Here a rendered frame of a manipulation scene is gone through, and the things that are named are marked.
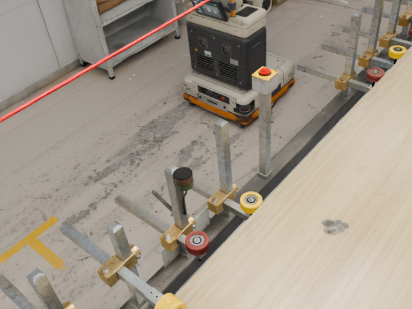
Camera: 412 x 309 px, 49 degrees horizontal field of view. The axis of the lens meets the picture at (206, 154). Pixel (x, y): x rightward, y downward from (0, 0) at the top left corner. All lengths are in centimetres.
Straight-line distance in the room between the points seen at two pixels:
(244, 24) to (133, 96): 131
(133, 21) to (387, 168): 346
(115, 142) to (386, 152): 212
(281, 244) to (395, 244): 35
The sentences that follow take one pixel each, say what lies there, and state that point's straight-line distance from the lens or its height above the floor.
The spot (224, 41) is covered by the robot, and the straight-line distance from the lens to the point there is 316.
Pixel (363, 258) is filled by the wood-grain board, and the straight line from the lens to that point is 152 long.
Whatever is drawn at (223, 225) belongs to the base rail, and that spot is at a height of 70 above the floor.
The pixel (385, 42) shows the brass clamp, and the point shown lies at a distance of 279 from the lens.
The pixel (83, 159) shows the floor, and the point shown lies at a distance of 337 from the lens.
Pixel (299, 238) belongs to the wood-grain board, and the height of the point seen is 90.
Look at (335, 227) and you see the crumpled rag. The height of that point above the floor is 91.
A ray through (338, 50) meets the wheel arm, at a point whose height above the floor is 82.
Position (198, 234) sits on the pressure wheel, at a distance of 155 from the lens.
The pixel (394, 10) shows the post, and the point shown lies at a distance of 278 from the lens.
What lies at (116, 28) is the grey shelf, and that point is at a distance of 466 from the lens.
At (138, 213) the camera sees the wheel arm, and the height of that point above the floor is 86.
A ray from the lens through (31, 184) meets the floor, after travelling 334.
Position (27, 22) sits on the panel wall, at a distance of 411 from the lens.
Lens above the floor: 211
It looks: 42 degrees down
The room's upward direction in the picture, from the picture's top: 7 degrees counter-clockwise
